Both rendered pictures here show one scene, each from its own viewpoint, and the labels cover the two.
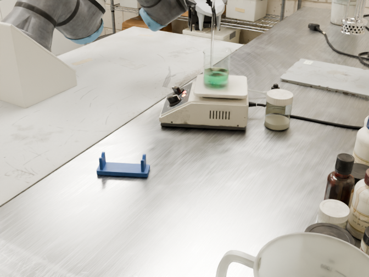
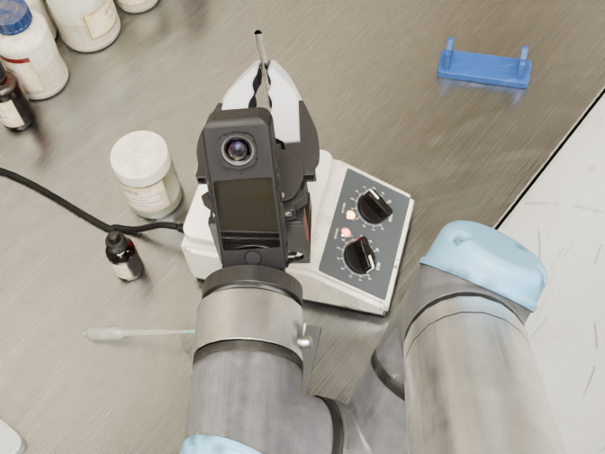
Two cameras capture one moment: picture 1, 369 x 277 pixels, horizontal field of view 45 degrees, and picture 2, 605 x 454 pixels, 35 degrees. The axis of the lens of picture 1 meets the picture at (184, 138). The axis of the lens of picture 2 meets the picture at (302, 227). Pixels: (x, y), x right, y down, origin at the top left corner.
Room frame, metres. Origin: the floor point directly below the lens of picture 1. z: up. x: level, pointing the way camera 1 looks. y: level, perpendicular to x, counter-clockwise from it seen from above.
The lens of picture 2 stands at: (1.44, 0.10, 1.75)
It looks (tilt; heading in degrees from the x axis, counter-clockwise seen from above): 59 degrees down; 197
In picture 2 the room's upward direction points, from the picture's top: 10 degrees counter-clockwise
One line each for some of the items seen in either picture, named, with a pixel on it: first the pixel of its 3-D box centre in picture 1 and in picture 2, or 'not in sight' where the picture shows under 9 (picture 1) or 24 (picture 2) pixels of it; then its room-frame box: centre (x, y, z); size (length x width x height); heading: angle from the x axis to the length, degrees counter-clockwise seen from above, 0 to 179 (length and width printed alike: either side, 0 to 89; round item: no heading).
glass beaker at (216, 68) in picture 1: (217, 68); not in sight; (0.96, -0.07, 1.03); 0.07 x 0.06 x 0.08; 136
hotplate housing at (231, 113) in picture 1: (209, 102); (290, 222); (0.97, -0.06, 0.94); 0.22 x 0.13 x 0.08; 84
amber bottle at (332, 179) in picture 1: (340, 185); not in sight; (0.61, -0.26, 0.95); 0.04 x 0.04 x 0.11
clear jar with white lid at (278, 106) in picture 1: (278, 110); (147, 176); (0.93, -0.21, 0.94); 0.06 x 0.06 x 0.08
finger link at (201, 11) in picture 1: (202, 17); (286, 120); (0.99, -0.04, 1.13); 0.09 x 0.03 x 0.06; 6
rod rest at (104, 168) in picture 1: (123, 164); (484, 60); (0.73, 0.12, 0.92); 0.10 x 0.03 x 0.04; 85
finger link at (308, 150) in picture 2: (197, 3); (288, 150); (1.04, -0.03, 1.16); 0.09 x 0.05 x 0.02; 6
